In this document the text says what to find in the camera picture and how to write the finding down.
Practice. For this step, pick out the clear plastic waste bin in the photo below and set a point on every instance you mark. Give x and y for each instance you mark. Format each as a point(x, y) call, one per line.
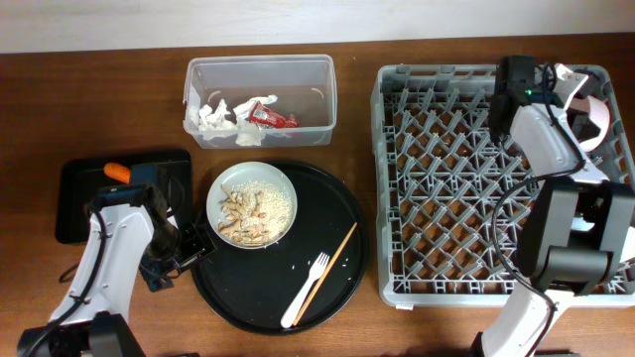
point(305, 86)

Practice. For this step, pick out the round black serving tray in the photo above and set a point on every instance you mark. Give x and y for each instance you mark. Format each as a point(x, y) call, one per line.
point(251, 289)

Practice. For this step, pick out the red snack wrapper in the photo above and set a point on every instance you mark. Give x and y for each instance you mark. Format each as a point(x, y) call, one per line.
point(263, 115)

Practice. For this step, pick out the black rectangular tray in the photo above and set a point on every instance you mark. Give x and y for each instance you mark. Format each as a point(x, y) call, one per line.
point(81, 179)

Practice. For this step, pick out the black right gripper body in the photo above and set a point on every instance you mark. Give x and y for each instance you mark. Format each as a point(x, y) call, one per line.
point(495, 129)

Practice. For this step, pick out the orange carrot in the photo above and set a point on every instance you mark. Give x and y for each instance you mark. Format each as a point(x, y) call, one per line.
point(118, 172)

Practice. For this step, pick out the pink bowl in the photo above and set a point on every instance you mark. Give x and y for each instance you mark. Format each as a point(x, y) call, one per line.
point(589, 119)

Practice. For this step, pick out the wooden chopstick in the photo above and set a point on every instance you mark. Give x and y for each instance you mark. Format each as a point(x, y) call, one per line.
point(325, 272)

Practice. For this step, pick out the grey dishwasher rack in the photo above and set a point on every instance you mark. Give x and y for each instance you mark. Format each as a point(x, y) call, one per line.
point(440, 176)

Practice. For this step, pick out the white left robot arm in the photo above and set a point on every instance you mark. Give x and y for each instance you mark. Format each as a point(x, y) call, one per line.
point(136, 228)

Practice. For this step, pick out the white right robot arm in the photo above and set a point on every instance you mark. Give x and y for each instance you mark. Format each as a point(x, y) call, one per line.
point(580, 228)

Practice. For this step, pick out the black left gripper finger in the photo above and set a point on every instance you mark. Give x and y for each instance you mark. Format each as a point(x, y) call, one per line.
point(195, 245)
point(154, 281)

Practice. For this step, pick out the white napkin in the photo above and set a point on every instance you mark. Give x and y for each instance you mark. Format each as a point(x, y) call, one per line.
point(249, 134)

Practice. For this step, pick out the white plastic fork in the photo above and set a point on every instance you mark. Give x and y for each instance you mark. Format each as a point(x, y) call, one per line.
point(315, 273)

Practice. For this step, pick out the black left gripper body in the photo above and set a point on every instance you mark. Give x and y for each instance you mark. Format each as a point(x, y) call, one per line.
point(160, 255)

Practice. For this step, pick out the grey plate with food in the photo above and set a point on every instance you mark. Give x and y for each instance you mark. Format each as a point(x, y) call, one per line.
point(251, 205)

